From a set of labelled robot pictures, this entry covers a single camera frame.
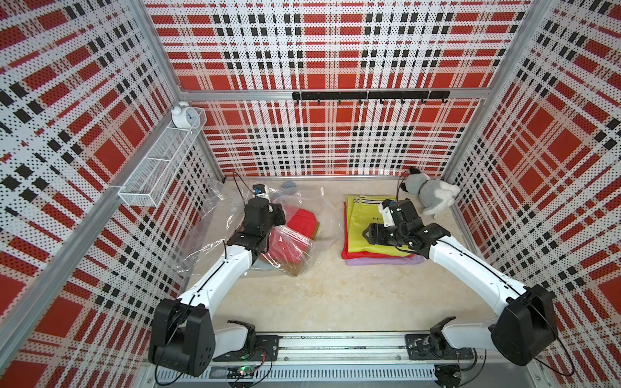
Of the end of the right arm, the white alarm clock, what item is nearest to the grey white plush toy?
the end of the right arm

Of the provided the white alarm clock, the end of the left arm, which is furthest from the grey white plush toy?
the white alarm clock

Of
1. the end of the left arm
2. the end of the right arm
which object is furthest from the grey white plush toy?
the end of the left arm

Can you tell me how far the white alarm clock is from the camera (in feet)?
2.64

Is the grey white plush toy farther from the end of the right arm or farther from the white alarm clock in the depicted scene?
the white alarm clock

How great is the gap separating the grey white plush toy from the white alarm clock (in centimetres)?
95

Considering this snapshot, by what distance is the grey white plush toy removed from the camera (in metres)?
1.02

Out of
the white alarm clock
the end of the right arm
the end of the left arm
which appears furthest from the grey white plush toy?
the white alarm clock

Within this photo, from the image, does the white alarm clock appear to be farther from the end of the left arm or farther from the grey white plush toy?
the grey white plush toy

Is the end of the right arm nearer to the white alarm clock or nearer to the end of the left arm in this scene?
the end of the left arm
